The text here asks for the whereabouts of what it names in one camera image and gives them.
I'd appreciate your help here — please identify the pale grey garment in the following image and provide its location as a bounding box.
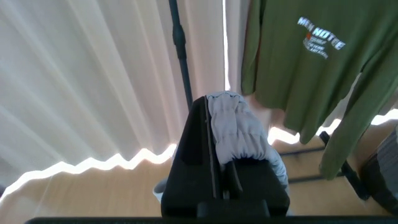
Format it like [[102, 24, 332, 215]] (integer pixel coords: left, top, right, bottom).
[[152, 90, 290, 216]]

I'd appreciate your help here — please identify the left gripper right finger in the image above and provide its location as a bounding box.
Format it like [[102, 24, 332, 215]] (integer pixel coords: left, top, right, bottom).
[[221, 157, 291, 218]]

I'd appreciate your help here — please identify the black clothes rack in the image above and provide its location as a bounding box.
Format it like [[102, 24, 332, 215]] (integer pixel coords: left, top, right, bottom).
[[167, 0, 371, 202]]

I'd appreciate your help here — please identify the green long-sleeved shirt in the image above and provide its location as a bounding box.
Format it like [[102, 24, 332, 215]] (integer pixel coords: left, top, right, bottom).
[[241, 0, 398, 182]]

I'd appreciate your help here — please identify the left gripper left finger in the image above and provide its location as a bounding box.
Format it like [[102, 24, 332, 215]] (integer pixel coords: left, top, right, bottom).
[[160, 95, 224, 218]]

